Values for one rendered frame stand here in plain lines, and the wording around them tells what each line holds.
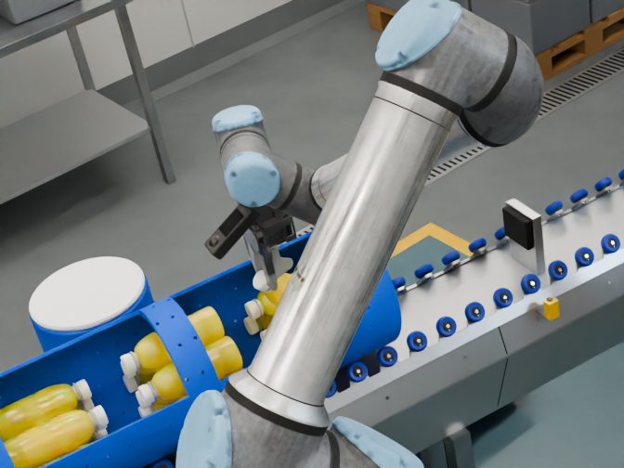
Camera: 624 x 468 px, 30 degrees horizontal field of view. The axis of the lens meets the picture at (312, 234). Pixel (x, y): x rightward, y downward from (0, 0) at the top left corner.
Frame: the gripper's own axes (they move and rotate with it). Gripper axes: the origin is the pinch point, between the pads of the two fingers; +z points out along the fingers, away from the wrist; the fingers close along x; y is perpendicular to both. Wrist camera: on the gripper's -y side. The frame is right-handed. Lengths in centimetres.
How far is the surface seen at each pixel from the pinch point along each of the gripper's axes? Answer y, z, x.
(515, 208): 64, 16, 7
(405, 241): 110, 124, 154
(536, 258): 64, 26, 0
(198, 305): -9.5, 12.0, 18.5
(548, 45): 232, 108, 220
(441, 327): 34.4, 26.9, -5.3
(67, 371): -39.7, 13.7, 18.8
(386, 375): 19.2, 31.5, -6.1
